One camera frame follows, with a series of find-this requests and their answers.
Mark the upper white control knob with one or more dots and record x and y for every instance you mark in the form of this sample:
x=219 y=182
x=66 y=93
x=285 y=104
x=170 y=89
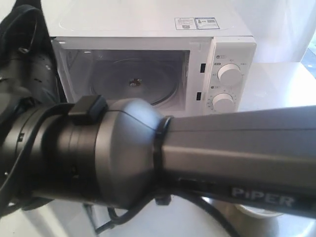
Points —
x=229 y=75

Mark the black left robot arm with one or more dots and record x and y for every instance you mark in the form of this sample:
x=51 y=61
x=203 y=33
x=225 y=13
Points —
x=28 y=65

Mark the blue white warning sticker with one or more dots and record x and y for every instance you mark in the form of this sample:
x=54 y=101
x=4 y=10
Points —
x=196 y=23

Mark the lower white control knob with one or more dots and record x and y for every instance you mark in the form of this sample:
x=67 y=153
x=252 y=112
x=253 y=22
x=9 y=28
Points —
x=223 y=103

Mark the glass microwave turntable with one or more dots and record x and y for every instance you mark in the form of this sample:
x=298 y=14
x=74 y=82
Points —
x=150 y=80

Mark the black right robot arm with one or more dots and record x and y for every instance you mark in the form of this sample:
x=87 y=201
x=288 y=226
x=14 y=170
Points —
x=119 y=155

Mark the white control knob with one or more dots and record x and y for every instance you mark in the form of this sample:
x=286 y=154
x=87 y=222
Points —
x=223 y=103
x=229 y=75

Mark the round stainless steel plate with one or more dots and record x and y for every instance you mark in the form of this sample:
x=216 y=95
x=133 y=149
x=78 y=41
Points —
x=184 y=219

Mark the white microwave oven body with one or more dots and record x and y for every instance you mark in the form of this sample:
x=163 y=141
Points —
x=184 y=57

